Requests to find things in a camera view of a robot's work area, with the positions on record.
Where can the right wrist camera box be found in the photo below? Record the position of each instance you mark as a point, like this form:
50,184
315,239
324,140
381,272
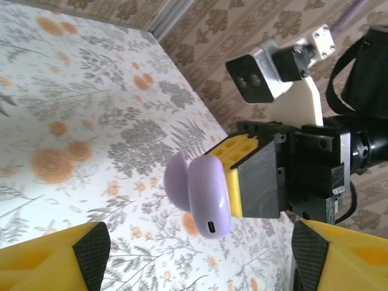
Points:
257,78

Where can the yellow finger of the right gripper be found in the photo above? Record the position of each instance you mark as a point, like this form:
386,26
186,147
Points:
260,182
230,145

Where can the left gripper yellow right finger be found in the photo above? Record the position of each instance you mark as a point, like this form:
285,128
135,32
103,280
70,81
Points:
357,266

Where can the aluminium corner post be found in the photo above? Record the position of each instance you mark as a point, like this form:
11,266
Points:
165,18

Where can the purple earbud charging case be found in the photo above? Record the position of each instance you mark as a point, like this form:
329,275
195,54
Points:
206,194

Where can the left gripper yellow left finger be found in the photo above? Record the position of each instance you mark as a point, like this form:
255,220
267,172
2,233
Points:
36,266

